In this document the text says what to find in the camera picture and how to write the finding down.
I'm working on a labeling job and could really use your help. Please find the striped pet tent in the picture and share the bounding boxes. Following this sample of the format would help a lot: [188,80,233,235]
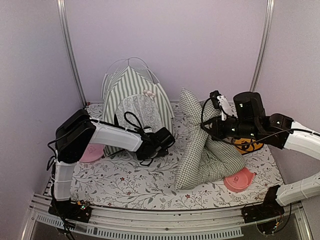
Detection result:
[101,65,176,157]

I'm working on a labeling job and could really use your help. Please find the right aluminium frame post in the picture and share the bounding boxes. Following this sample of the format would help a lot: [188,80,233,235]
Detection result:
[249,0,275,92]

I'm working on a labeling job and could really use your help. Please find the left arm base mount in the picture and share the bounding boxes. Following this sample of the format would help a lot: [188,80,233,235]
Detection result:
[48,199,93,223]

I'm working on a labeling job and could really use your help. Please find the left aluminium frame post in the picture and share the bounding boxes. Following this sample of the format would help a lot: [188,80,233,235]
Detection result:
[56,0,87,107]

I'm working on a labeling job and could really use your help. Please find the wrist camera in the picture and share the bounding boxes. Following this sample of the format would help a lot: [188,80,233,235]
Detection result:
[209,90,236,121]
[143,126,153,134]

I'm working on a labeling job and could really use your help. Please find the pink bowl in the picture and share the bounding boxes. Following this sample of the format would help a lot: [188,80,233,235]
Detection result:
[223,167,255,193]

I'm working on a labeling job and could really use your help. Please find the front aluminium rail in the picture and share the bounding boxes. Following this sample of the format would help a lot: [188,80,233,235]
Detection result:
[21,194,315,240]

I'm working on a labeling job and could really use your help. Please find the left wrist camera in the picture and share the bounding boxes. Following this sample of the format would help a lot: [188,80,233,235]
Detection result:
[143,126,153,134]

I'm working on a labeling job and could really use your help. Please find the yellow double bowl holder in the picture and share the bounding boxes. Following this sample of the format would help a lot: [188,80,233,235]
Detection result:
[231,137,264,155]

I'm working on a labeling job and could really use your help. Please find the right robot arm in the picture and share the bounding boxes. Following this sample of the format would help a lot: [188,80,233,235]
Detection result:
[200,90,320,218]

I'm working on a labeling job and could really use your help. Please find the floral table mat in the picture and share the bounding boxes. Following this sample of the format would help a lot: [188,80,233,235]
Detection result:
[70,102,283,211]

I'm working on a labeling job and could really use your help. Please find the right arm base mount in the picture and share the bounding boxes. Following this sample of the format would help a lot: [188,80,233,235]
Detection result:
[241,200,285,223]

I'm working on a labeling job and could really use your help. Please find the aluminium frame post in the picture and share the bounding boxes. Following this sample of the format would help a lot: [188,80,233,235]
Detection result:
[56,0,87,107]
[249,0,275,92]

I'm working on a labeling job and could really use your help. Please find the green checkered cushion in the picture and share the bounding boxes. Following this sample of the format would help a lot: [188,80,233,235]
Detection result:
[174,88,246,191]

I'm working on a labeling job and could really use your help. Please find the pink plate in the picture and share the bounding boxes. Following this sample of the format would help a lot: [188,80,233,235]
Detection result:
[79,144,104,163]

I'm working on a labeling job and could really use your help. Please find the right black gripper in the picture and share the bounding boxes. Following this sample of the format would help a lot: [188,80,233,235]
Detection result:
[201,114,259,141]

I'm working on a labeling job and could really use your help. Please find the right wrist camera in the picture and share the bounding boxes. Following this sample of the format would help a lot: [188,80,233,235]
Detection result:
[209,90,236,121]

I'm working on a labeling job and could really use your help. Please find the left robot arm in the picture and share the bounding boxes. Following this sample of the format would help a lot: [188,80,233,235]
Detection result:
[47,109,176,217]

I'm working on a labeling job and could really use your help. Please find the left camera cable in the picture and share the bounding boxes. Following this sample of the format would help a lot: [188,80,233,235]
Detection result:
[123,111,148,141]

